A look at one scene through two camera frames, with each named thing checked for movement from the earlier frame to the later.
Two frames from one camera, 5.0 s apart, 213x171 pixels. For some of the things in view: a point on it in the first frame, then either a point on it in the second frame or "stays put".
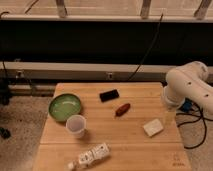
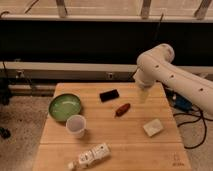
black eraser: [108, 95] stays put
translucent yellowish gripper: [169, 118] → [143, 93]
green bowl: [62, 106] stays put
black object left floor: [5, 133] stays put
